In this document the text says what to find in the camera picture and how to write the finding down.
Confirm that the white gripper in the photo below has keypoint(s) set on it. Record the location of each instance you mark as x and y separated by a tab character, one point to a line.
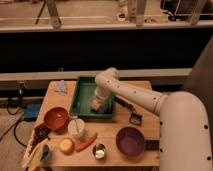
99	97

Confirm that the green plastic tray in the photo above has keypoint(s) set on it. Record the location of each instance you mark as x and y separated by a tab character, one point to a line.
83	93

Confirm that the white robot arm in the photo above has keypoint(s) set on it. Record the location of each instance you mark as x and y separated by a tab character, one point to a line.
185	141

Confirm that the light blue cloth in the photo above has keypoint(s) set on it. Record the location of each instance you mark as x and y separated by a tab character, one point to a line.
61	87

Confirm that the white cup with stick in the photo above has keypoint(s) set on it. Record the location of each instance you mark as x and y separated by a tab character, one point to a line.
76	128

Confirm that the black brush tool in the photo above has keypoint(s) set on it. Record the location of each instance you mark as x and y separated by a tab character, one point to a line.
134	118

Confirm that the orange bowl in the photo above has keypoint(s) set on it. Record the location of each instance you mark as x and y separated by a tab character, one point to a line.
56	118

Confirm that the orange carrot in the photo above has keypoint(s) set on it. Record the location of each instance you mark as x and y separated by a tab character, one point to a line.
87	143

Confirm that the purple bowl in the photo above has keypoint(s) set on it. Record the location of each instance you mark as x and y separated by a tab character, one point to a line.
130	142

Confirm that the small metal cup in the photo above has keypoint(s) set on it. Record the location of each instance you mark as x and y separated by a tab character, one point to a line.
99	151

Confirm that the yellow round fruit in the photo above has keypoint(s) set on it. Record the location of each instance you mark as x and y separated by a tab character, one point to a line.
66	146

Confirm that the blue box on floor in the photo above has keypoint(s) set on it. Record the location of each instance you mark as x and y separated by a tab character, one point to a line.
31	111

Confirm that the red grapes bunch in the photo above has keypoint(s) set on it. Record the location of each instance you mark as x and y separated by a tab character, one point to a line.
40	133

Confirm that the blue small bowl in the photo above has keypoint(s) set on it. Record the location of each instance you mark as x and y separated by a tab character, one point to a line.
46	154

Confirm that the metal tripod leg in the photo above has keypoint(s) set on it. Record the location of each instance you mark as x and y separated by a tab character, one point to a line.
53	13

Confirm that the yellow banana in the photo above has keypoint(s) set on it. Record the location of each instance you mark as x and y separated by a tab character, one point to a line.
33	160

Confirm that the grey chair back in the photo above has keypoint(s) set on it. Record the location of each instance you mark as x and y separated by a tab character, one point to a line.
200	79

